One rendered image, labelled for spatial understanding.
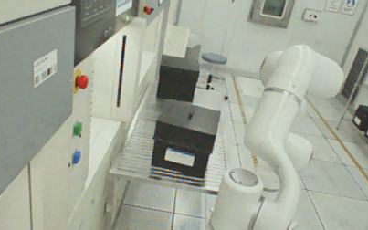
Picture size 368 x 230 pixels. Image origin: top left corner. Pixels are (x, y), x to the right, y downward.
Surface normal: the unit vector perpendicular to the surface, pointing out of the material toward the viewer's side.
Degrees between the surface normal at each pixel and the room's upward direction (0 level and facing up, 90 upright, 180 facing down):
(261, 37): 90
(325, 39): 90
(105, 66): 90
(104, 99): 90
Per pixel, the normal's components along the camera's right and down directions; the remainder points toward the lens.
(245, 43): -0.06, 0.43
